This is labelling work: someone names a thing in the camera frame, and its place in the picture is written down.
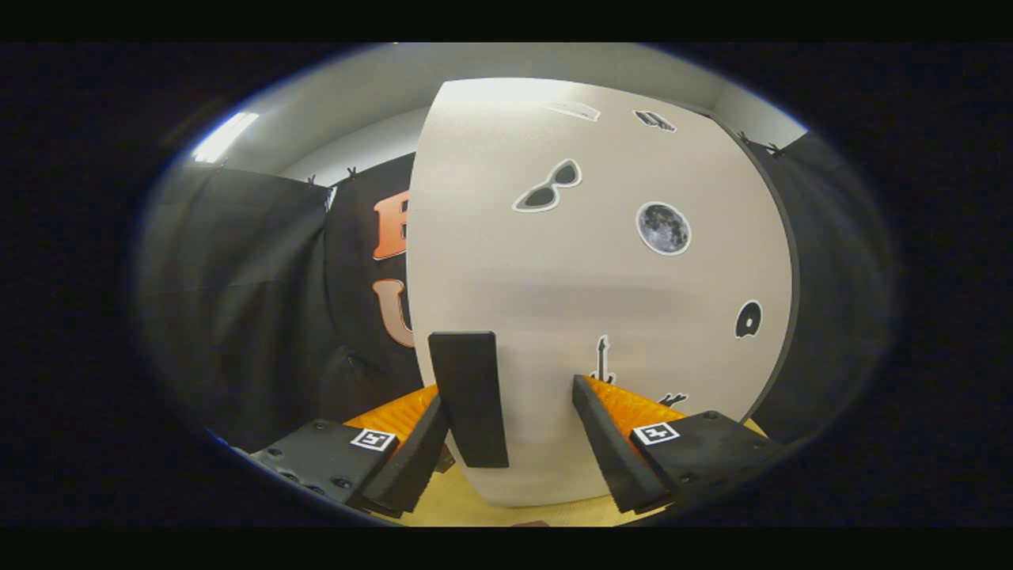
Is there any beige cabinet door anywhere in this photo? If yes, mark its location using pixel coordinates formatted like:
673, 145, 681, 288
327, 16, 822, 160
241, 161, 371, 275
408, 77, 794, 507

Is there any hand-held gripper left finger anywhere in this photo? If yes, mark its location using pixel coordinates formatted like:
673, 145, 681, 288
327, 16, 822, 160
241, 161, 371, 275
237, 386, 452, 518

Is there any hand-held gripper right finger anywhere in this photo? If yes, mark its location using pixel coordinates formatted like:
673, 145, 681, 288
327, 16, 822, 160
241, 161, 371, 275
571, 374, 784, 514

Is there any dark grey cabinet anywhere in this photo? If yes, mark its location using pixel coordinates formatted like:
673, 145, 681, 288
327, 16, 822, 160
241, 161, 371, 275
708, 111, 802, 422

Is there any black door handle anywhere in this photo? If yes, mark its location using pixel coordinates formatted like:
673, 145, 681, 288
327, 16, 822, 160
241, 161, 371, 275
428, 331, 510, 469

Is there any black backdrop cloth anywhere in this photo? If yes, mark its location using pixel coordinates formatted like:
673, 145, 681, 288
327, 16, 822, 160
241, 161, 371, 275
135, 131, 899, 454

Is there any ceiling light panel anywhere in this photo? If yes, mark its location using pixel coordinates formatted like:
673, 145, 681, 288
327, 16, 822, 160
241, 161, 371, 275
192, 111, 261, 164

